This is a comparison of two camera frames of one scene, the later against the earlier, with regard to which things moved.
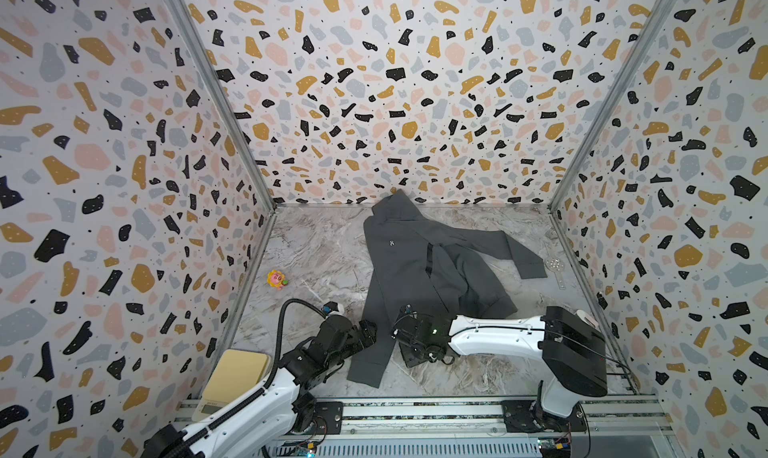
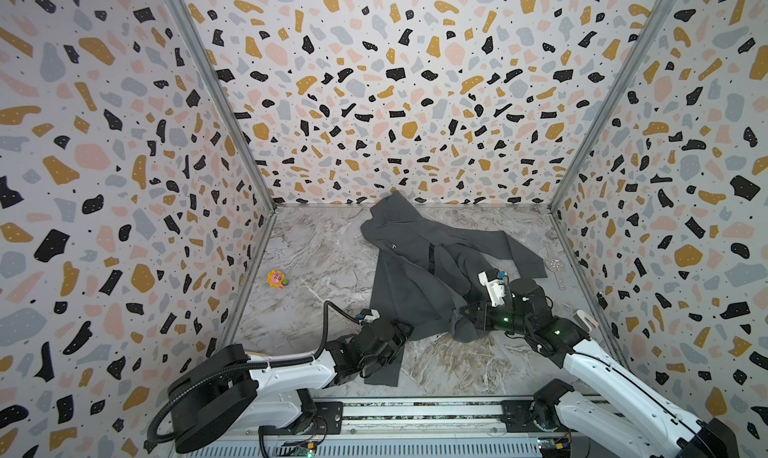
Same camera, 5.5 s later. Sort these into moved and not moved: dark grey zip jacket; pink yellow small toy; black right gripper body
Moved: black right gripper body
Not moved: dark grey zip jacket; pink yellow small toy
